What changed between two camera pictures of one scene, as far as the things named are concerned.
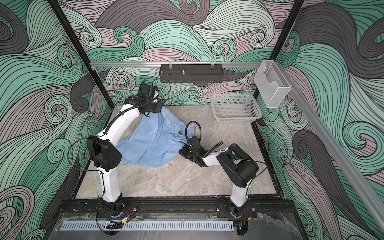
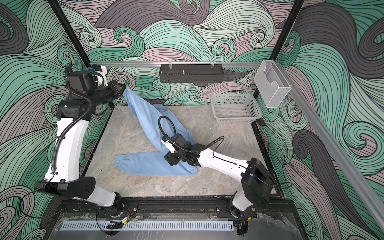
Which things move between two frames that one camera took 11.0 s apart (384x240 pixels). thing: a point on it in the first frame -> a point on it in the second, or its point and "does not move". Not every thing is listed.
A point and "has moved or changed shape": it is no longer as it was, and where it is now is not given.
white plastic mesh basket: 235,108 does not move
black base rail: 175,207 does not move
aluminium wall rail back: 175,63 does not move
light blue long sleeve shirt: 154,139 has moved or changed shape
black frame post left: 80,53 does not move
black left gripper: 158,104 -> 113,86
